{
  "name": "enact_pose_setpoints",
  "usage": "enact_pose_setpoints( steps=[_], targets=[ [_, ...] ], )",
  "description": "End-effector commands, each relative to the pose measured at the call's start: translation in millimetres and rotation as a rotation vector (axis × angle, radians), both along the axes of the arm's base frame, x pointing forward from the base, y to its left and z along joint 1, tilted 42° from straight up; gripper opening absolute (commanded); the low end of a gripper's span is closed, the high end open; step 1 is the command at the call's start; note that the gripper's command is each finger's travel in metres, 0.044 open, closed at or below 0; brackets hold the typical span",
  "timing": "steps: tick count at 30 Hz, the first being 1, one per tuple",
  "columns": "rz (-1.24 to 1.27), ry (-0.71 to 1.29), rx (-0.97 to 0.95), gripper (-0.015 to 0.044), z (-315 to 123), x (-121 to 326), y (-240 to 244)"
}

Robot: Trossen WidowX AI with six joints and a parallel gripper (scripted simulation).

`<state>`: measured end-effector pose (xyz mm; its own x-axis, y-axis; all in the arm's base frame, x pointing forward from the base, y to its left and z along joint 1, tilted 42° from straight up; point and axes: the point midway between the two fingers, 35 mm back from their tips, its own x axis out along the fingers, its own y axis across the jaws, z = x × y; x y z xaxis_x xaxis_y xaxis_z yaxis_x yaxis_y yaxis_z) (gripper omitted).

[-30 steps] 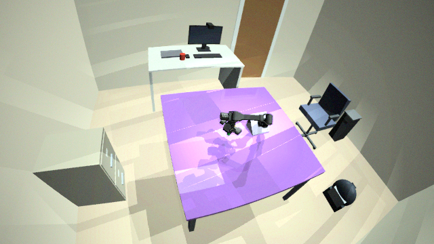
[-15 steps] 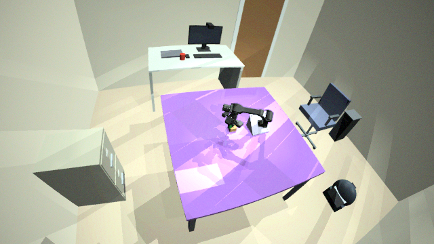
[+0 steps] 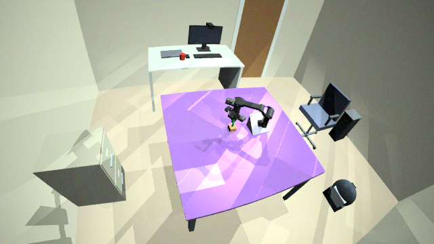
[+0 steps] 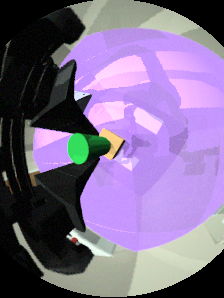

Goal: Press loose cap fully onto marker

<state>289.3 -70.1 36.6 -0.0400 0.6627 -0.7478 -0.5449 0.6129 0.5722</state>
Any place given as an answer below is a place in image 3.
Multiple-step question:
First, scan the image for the brown rectangular block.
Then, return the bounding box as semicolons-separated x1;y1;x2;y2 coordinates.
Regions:
228;124;237;132

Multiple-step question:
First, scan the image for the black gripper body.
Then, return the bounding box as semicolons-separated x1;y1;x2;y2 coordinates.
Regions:
224;106;246;122

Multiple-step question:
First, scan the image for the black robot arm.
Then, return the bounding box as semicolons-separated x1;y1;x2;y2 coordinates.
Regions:
225;96;274;129

